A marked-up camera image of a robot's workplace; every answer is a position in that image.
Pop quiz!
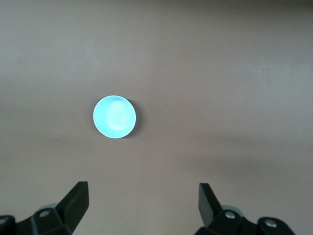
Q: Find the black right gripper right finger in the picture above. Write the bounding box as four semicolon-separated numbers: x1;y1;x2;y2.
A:
196;183;297;235

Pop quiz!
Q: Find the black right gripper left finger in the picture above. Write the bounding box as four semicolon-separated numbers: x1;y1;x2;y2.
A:
0;181;89;235

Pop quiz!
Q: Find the blue bowl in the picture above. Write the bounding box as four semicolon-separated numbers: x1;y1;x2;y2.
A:
92;95;137;140

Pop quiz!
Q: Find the brown table cover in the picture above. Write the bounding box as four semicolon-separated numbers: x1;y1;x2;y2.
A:
0;0;313;235

